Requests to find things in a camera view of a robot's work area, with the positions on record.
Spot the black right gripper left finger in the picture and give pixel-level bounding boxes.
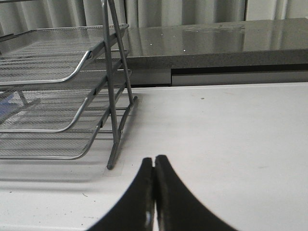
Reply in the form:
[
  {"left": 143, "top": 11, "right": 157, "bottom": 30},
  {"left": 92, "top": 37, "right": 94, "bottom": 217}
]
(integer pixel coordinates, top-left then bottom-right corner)
[{"left": 89, "top": 157, "right": 154, "bottom": 231}]

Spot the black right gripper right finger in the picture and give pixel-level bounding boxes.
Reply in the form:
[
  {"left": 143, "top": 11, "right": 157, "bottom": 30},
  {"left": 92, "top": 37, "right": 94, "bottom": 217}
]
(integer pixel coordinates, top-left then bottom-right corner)
[{"left": 155, "top": 155, "right": 235, "bottom": 231}]

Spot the mesh tray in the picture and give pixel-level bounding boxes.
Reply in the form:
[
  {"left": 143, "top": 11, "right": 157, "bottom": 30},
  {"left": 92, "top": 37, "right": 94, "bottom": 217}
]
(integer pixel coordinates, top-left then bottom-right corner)
[
  {"left": 0, "top": 131, "right": 113, "bottom": 160},
  {"left": 0, "top": 69, "right": 132, "bottom": 133},
  {"left": 0, "top": 26, "right": 106, "bottom": 87}
]

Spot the grey stone counter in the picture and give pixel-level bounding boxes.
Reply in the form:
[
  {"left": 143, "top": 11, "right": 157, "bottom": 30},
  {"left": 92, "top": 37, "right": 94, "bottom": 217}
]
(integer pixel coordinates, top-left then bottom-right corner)
[{"left": 124, "top": 18, "right": 308, "bottom": 69}]

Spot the grey pleated curtain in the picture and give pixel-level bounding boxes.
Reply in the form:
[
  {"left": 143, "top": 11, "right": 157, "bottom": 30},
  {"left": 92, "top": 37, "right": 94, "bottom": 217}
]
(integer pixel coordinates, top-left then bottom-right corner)
[{"left": 0, "top": 0, "right": 308, "bottom": 35}]

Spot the grey metal rack frame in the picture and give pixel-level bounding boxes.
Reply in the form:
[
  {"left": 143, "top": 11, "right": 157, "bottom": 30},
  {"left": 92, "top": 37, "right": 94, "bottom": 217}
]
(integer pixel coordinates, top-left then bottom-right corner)
[{"left": 101, "top": 0, "right": 137, "bottom": 170}]

